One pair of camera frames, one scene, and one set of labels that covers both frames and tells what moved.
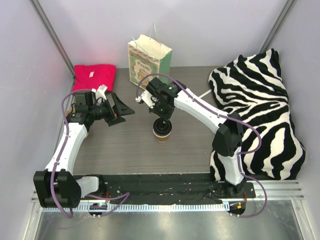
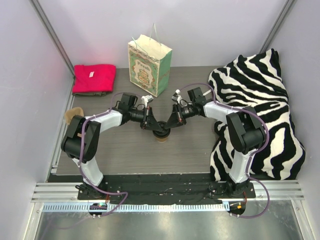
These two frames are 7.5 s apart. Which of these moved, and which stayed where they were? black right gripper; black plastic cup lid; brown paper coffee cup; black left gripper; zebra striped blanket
Moved: black right gripper; black left gripper
Stayed: zebra striped blanket; black plastic cup lid; brown paper coffee cup
